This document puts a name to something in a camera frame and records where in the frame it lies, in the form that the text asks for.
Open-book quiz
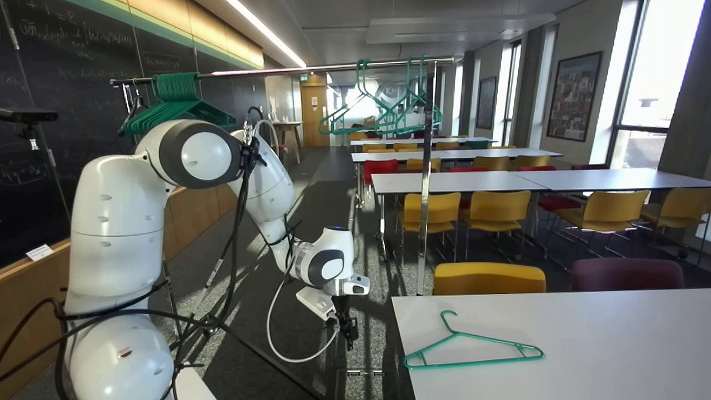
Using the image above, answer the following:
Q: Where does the white label card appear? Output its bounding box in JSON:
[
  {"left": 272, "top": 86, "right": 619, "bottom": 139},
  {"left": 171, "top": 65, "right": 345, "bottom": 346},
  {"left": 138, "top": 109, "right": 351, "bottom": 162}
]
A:
[{"left": 24, "top": 243, "right": 56, "bottom": 264}]

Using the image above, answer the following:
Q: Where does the green coat hanger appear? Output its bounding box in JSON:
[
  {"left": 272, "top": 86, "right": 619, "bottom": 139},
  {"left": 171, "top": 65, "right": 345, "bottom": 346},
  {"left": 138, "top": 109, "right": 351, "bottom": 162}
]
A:
[
  {"left": 320, "top": 58, "right": 410, "bottom": 139},
  {"left": 370, "top": 58, "right": 446, "bottom": 139},
  {"left": 400, "top": 306, "right": 549, "bottom": 371}
]

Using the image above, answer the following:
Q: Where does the chrome clothes rail bar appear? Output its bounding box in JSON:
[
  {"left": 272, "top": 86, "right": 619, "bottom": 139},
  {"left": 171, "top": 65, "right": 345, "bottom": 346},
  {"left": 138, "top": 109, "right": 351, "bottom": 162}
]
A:
[{"left": 109, "top": 55, "right": 463, "bottom": 84}]

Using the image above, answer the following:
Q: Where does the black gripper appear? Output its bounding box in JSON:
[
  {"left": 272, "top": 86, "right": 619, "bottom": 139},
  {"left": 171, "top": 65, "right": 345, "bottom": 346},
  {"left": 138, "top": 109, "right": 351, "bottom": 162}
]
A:
[{"left": 333, "top": 295, "right": 362, "bottom": 351}]

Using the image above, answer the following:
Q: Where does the black chalkboard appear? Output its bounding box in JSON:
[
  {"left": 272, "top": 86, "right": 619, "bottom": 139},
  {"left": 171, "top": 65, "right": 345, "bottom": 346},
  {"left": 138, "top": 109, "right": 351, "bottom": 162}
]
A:
[{"left": 0, "top": 0, "right": 272, "bottom": 269}]

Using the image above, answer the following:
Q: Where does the chrome rail support pole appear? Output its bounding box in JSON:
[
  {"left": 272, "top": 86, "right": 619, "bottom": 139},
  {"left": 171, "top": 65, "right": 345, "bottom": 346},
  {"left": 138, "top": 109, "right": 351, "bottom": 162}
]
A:
[{"left": 415, "top": 59, "right": 440, "bottom": 298}]

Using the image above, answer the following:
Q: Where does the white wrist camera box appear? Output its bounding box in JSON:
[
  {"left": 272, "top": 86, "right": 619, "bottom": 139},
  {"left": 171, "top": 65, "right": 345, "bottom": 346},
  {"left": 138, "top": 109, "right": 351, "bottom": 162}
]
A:
[{"left": 293, "top": 284, "right": 340, "bottom": 323}]

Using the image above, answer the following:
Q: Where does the wooden wall ledge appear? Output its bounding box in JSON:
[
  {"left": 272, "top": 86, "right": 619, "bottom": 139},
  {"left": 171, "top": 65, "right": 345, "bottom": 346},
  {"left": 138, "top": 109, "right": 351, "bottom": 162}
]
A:
[{"left": 0, "top": 143, "right": 279, "bottom": 400}]

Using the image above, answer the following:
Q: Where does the small wooden table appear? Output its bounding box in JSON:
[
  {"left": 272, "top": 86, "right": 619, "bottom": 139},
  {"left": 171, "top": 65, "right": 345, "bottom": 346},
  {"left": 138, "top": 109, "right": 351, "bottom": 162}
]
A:
[{"left": 269, "top": 118, "right": 308, "bottom": 167}]

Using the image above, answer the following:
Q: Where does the yellow chair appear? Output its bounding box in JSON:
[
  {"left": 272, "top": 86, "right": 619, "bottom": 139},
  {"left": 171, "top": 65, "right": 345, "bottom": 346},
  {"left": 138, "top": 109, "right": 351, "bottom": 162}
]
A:
[
  {"left": 466, "top": 188, "right": 535, "bottom": 258},
  {"left": 404, "top": 155, "right": 444, "bottom": 174},
  {"left": 563, "top": 188, "right": 656, "bottom": 254},
  {"left": 473, "top": 154, "right": 513, "bottom": 171},
  {"left": 642, "top": 184, "right": 711, "bottom": 254},
  {"left": 432, "top": 259, "right": 552, "bottom": 298},
  {"left": 400, "top": 192, "right": 464, "bottom": 258}
]

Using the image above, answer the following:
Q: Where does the white camera cable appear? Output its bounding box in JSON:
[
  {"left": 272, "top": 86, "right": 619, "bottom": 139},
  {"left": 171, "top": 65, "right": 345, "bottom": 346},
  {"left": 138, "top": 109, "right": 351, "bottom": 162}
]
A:
[{"left": 263, "top": 275, "right": 345, "bottom": 366}]

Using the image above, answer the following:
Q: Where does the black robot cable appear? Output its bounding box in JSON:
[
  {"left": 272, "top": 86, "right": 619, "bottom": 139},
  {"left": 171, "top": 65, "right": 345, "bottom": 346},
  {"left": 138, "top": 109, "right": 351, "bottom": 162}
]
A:
[{"left": 0, "top": 135, "right": 269, "bottom": 400}]

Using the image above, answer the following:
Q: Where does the large framed picture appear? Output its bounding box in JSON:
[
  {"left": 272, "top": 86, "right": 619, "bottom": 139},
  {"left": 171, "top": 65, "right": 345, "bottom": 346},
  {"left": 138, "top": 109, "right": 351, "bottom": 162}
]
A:
[{"left": 544, "top": 46, "right": 607, "bottom": 143}]

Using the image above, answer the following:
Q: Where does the maroon chair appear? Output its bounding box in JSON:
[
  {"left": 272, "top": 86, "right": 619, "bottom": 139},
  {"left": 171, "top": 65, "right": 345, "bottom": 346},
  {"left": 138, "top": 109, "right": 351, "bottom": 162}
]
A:
[{"left": 569, "top": 255, "right": 690, "bottom": 294}]

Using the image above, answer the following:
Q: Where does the white robot mount table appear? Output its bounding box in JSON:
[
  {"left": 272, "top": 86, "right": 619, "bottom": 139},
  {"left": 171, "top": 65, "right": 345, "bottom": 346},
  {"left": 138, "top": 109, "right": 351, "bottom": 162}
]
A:
[{"left": 173, "top": 366, "right": 223, "bottom": 400}]

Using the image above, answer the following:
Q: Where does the ceiling light strip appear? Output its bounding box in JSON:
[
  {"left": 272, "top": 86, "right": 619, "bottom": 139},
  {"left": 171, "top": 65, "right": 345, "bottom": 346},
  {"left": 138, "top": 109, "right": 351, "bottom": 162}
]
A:
[{"left": 223, "top": 0, "right": 309, "bottom": 69}]

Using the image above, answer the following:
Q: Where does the red chair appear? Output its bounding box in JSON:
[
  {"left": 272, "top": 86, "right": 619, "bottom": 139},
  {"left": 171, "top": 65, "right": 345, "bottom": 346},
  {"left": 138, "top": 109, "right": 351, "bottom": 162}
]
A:
[
  {"left": 539, "top": 193, "right": 586, "bottom": 215},
  {"left": 360, "top": 158, "right": 402, "bottom": 188}
]

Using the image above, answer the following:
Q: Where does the wooden door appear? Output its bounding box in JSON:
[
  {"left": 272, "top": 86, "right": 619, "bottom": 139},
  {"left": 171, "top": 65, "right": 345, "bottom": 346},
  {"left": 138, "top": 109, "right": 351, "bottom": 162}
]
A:
[{"left": 298, "top": 72, "right": 331, "bottom": 149}]

